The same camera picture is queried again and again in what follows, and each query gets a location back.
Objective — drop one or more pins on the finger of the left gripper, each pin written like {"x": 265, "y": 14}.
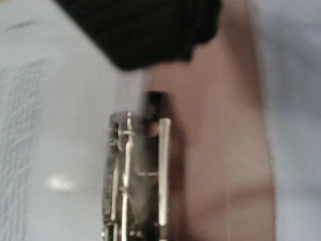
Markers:
{"x": 140, "y": 34}

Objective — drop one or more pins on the remaining white paper stack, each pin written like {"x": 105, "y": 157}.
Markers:
{"x": 57, "y": 93}

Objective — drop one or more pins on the metal clip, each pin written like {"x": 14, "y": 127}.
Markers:
{"x": 135, "y": 194}

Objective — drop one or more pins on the translucent grey plastic sheet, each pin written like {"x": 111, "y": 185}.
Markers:
{"x": 222, "y": 187}

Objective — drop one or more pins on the white printed paper sheets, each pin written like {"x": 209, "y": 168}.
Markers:
{"x": 287, "y": 41}

